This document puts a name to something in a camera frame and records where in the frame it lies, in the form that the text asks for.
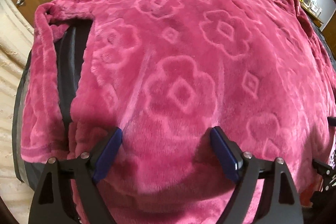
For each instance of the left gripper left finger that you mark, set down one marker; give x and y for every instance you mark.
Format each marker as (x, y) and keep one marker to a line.
(52, 200)

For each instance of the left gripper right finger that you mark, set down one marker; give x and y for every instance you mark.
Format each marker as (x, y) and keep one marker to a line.
(279, 200)

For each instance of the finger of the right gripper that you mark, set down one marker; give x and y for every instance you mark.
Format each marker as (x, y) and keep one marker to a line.
(327, 173)

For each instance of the pink fleece flower garment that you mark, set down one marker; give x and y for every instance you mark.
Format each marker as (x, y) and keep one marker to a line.
(255, 68)

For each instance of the cream striped curtain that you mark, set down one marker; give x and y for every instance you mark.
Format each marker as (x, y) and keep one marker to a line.
(16, 42)

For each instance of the silver door knob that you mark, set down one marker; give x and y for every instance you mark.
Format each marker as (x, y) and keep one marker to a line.
(19, 3)

